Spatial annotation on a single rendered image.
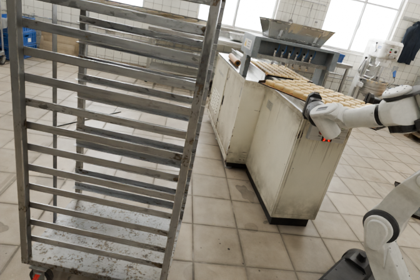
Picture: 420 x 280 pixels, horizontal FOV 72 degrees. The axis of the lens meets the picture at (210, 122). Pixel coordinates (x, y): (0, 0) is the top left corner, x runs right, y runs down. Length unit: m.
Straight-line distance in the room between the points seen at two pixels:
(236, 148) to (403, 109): 1.73
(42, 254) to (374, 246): 1.46
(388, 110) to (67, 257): 1.41
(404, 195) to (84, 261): 1.40
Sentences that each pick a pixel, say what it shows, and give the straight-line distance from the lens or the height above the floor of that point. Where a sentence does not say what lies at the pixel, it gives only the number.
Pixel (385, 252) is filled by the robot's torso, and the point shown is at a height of 0.49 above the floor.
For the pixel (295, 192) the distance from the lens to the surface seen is 2.03.
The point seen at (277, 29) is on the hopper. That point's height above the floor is 1.26.
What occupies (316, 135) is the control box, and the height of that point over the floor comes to 0.73.
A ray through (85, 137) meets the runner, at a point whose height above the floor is 0.78.
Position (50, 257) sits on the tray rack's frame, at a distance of 1.58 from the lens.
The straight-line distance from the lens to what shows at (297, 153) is 1.86.
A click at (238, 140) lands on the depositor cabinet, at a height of 0.31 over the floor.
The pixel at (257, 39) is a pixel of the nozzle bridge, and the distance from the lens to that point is 2.27.
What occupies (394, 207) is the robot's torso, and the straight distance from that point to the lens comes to 1.48.
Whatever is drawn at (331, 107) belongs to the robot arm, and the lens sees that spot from 1.08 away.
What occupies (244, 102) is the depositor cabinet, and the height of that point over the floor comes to 0.65.
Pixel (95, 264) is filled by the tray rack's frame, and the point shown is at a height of 0.15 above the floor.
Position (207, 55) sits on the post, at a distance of 0.90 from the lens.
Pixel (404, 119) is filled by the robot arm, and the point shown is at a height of 1.11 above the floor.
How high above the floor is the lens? 1.30
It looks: 21 degrees down
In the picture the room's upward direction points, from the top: 12 degrees clockwise
